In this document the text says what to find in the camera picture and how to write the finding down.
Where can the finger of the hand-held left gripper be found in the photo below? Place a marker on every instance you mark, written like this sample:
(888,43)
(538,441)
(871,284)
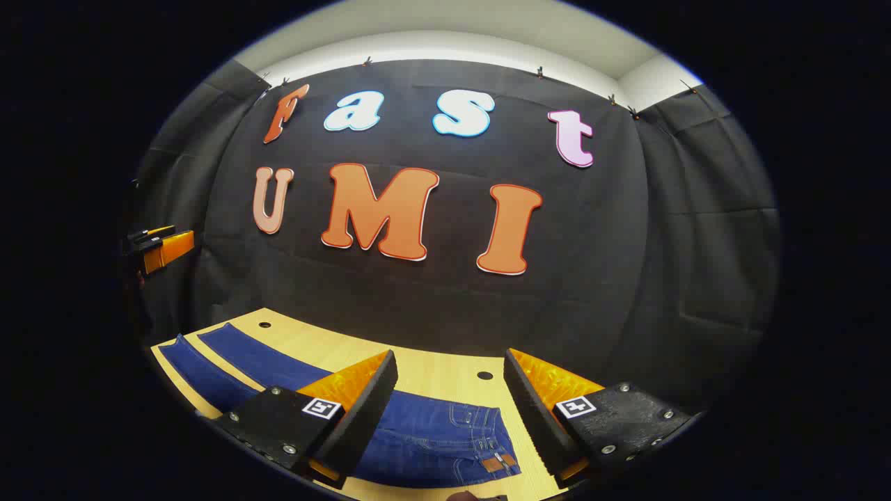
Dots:
(170,249)
(150,233)

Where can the blue denim jeans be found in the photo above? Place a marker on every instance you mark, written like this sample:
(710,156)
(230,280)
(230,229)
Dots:
(431,438)

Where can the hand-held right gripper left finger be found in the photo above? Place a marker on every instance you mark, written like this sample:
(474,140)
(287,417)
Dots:
(278,424)

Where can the black backdrop cloth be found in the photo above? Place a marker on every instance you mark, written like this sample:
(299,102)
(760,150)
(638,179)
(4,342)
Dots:
(626,278)

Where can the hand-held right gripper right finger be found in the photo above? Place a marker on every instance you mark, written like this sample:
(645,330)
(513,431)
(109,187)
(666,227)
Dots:
(626,421)

